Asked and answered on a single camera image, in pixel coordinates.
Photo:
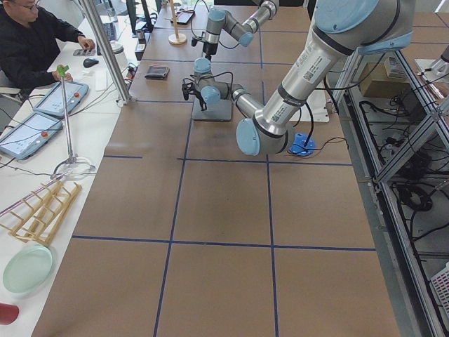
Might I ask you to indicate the robot teach pendant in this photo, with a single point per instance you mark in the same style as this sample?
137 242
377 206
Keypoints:
29 136
52 104

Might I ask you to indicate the blue desk lamp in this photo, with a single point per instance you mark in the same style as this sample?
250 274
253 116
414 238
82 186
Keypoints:
303 145

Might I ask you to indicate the green glass plate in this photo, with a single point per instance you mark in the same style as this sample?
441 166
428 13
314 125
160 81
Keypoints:
28 270

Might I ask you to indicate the seated person black jacket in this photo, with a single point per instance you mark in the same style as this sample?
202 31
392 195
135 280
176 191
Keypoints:
29 35

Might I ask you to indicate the silver grey laptop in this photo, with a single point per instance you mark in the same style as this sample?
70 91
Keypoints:
221 111

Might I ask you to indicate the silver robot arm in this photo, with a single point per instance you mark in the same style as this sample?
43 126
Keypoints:
222 20
338 29

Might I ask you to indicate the wooden dish rack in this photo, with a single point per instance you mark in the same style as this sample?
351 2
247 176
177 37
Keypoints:
38 216

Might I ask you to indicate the black computer mouse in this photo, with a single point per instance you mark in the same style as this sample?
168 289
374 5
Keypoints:
90 62

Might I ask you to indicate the white plastic basket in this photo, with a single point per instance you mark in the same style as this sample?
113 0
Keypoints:
439 283

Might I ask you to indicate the red cylinder on plate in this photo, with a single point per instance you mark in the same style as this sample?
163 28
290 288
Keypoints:
8 313

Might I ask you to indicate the wooden mug tree stand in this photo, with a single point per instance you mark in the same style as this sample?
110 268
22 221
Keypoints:
177 38

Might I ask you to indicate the white camera pillar base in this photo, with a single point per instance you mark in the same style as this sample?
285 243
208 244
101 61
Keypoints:
317 102

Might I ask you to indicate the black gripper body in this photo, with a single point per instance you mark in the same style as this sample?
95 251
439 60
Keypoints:
202 100
209 48

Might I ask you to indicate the aluminium frame post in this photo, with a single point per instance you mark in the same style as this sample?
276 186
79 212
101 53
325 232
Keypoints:
117 69

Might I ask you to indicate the grey pink folded cloth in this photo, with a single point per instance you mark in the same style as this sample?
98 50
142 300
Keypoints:
156 72

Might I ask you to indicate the metal stand green clip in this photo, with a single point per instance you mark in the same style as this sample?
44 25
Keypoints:
74 165

